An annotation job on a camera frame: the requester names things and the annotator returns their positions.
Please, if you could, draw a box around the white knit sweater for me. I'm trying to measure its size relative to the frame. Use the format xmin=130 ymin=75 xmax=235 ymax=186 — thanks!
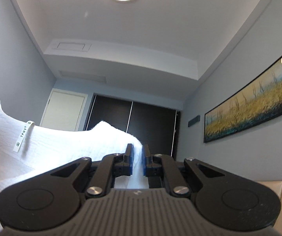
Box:
xmin=0 ymin=96 xmax=149 ymax=227

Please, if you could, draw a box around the dark sliding wardrobe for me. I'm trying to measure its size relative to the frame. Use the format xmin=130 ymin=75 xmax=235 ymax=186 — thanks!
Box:
xmin=83 ymin=93 xmax=181 ymax=158

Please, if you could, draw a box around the white door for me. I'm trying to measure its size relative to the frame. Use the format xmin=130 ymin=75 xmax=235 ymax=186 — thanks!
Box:
xmin=40 ymin=90 xmax=87 ymax=132

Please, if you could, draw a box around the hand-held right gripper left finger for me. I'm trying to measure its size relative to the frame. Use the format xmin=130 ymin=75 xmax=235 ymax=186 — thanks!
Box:
xmin=50 ymin=143 xmax=134 ymax=198

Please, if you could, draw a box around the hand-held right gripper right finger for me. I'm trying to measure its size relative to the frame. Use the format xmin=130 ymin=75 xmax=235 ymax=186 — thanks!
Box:
xmin=142 ymin=144 xmax=226 ymax=198

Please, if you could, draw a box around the dark wall-mounted box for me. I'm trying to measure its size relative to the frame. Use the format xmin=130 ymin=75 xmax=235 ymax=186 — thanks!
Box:
xmin=188 ymin=115 xmax=201 ymax=127

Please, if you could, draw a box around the white ceiling access panel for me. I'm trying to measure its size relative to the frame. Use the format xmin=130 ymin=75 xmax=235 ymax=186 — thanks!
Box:
xmin=51 ymin=42 xmax=92 ymax=53

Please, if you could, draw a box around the framed landscape painting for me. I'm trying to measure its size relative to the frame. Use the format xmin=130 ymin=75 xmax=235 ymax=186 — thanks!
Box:
xmin=203 ymin=45 xmax=282 ymax=143

